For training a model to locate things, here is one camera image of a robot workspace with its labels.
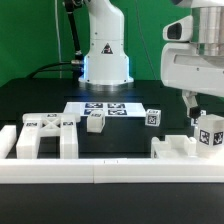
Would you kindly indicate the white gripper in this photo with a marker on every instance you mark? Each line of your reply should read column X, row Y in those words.
column 183, row 68

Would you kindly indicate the white chair seat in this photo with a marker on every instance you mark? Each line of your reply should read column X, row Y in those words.
column 173, row 146

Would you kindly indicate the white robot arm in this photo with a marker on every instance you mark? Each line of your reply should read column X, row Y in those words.
column 107, row 65

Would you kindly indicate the white marker sheet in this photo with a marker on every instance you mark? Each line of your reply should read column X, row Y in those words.
column 111, row 109

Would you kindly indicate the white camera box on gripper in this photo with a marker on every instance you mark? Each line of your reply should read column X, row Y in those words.
column 179, row 31

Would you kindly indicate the black camera pole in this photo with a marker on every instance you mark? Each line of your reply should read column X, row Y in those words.
column 70, row 6

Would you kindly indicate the white chair back frame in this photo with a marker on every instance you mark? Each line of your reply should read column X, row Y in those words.
column 40, row 125

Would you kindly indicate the white U-shaped fence frame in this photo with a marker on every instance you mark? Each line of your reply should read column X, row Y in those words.
column 19, row 171

